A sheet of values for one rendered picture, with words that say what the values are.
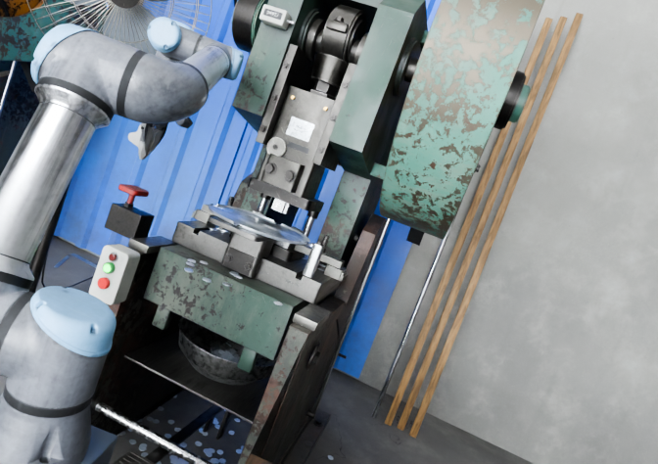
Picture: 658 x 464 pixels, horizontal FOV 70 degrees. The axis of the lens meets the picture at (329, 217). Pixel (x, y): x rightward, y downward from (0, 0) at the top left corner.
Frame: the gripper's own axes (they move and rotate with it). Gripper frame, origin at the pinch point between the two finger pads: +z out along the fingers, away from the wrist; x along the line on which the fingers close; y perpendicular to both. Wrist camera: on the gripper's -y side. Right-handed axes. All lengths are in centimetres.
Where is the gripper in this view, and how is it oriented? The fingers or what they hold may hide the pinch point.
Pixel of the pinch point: (145, 156)
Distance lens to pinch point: 135.6
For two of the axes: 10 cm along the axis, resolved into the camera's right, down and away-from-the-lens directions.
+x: -2.3, 0.1, -9.7
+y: -9.1, -3.7, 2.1
